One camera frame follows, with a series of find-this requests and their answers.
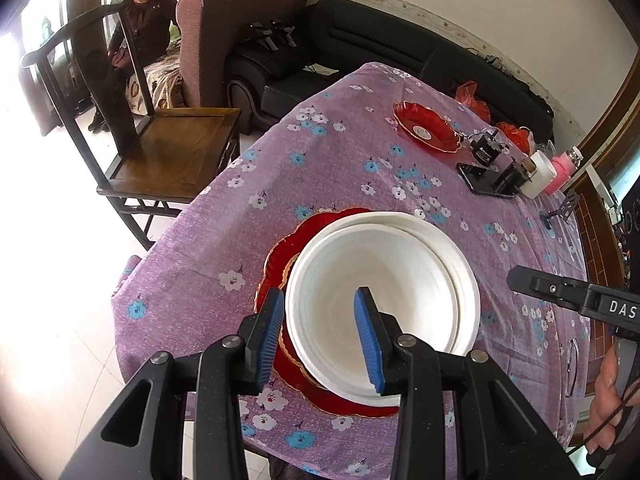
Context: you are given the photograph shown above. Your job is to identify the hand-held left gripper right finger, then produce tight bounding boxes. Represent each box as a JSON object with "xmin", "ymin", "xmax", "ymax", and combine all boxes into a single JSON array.
[{"xmin": 353, "ymin": 286, "xmax": 581, "ymax": 480}]

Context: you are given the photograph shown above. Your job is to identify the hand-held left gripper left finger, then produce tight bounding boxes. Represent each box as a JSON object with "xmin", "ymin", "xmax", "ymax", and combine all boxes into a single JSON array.
[{"xmin": 57, "ymin": 287, "xmax": 286, "ymax": 480}]

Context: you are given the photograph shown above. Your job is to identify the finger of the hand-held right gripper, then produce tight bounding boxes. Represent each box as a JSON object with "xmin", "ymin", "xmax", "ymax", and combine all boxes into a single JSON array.
[{"xmin": 506, "ymin": 265, "xmax": 593, "ymax": 311}]

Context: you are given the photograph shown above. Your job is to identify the red glass plate gold rim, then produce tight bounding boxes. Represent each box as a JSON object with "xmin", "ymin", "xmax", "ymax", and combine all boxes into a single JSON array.
[
  {"xmin": 392, "ymin": 101, "xmax": 463, "ymax": 154},
  {"xmin": 255, "ymin": 206, "xmax": 401, "ymax": 420},
  {"xmin": 277, "ymin": 252, "xmax": 401, "ymax": 411}
]

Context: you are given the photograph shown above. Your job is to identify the large white bowl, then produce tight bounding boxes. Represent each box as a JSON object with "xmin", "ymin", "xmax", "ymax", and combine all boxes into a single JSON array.
[{"xmin": 312, "ymin": 211, "xmax": 482, "ymax": 407}]

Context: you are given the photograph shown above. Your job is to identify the person's right hand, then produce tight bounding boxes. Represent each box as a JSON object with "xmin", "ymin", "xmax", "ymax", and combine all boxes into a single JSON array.
[{"xmin": 584, "ymin": 347, "xmax": 626, "ymax": 453}]

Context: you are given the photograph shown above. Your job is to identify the wooden lattice cabinet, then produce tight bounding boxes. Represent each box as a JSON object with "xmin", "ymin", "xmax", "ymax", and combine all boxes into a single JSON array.
[{"xmin": 572, "ymin": 160, "xmax": 631, "ymax": 291}]

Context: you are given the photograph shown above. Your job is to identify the black slotted spatula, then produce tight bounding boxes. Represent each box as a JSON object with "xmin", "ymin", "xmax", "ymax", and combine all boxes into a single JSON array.
[{"xmin": 542, "ymin": 191, "xmax": 581, "ymax": 226}]

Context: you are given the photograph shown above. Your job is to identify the white plastic jar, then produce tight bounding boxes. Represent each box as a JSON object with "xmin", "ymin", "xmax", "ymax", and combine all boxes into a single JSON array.
[{"xmin": 522, "ymin": 150, "xmax": 558, "ymax": 200}]

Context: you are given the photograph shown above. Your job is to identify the bottle with pink knit sleeve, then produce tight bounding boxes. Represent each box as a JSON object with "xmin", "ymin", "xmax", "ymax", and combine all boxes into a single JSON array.
[{"xmin": 545, "ymin": 146, "xmax": 585, "ymax": 196}]

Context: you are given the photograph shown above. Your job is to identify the black can with red label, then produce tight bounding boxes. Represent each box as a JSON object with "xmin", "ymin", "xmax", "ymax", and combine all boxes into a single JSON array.
[{"xmin": 497, "ymin": 156, "xmax": 536, "ymax": 193}]

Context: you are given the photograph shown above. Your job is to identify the black phone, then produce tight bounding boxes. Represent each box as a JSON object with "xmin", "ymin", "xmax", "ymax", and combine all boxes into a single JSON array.
[{"xmin": 456, "ymin": 161, "xmax": 518, "ymax": 197}]

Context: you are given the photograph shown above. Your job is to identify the purple floral tablecloth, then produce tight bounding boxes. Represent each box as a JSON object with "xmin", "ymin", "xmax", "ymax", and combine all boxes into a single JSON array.
[{"xmin": 112, "ymin": 61, "xmax": 593, "ymax": 480}]

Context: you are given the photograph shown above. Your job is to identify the dark wooden chair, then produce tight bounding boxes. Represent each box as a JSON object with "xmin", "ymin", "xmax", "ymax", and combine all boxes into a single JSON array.
[{"xmin": 21, "ymin": 0, "xmax": 242, "ymax": 252}]

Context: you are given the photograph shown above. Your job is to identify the black leather sofa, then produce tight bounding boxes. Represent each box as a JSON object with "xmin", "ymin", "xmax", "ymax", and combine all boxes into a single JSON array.
[{"xmin": 226, "ymin": 0, "xmax": 555, "ymax": 143}]

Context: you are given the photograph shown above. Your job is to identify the patterned blanket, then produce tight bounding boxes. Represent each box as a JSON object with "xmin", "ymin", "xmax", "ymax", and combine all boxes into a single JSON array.
[{"xmin": 127, "ymin": 52, "xmax": 183, "ymax": 111}]

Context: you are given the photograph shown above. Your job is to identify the brown fabric armchair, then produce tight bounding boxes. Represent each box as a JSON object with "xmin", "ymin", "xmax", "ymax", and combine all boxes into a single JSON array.
[{"xmin": 177, "ymin": 0, "xmax": 311, "ymax": 111}]

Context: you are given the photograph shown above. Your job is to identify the black hand-held devices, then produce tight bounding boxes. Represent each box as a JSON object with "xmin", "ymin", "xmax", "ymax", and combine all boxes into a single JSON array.
[{"xmin": 248, "ymin": 19, "xmax": 297, "ymax": 53}]

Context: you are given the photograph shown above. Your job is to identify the wooden door frame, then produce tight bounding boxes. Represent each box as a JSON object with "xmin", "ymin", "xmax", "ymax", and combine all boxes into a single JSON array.
[{"xmin": 575, "ymin": 55, "xmax": 640, "ymax": 166}]

